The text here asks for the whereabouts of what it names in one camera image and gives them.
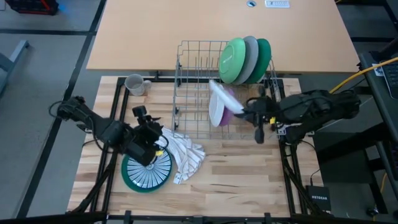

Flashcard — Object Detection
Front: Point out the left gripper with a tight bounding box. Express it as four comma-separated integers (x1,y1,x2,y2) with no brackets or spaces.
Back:
123,105,164,167

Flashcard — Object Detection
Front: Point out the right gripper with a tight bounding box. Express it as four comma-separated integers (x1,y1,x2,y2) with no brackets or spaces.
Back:
235,86,282,144

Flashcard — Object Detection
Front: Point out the purple plate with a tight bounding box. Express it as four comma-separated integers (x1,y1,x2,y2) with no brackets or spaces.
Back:
219,86,236,127

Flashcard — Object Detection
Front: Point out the yellow translucent bowl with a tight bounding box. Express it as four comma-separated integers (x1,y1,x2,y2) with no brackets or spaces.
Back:
208,79,246,115

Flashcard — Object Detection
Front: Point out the dark green plate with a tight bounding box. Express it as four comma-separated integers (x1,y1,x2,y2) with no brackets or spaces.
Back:
245,38,272,85

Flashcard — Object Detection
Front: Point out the grey plate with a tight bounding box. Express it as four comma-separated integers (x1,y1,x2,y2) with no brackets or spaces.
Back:
231,35,260,86

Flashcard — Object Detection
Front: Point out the light green plate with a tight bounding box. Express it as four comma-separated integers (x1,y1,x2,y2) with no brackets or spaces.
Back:
218,37,247,85

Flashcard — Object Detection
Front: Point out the white striped dish towel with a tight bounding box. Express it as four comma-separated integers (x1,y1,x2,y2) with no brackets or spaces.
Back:
155,126,206,185

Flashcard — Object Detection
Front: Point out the translucent white mug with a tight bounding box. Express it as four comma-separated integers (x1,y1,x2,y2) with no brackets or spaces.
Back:
124,73,153,97

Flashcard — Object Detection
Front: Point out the green plate with white stripes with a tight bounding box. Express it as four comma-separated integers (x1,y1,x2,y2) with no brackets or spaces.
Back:
120,148,174,194

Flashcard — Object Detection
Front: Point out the light wooden desk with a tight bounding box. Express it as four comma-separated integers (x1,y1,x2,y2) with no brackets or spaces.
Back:
86,0,361,74

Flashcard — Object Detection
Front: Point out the white power strip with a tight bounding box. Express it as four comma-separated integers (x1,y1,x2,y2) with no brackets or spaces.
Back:
264,0,291,9

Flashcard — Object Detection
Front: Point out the black side desk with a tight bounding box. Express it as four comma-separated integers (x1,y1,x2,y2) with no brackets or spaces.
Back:
359,51,398,144

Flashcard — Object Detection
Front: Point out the white printed label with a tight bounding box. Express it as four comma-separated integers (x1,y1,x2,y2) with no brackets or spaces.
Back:
372,63,385,77

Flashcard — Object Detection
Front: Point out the black keyboard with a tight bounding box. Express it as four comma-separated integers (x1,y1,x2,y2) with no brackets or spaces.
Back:
381,63,398,100

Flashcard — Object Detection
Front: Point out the grey metal bench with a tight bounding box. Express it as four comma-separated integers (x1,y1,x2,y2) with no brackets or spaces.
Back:
0,39,30,97

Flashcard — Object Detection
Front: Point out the black and red case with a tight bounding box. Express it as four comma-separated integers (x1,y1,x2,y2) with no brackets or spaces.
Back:
4,0,60,16

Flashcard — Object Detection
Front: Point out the grey wire dish rack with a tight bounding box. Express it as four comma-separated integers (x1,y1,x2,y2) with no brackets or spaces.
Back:
172,39,282,140

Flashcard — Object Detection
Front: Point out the black aluminium frame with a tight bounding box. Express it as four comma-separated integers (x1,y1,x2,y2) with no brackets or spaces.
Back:
65,70,335,224

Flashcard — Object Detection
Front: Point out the black Netgear switch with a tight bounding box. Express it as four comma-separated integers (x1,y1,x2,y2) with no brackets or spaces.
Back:
305,185,333,213

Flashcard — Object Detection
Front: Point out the yellow cable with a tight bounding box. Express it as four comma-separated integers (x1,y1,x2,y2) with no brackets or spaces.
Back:
379,172,388,194
329,57,398,94

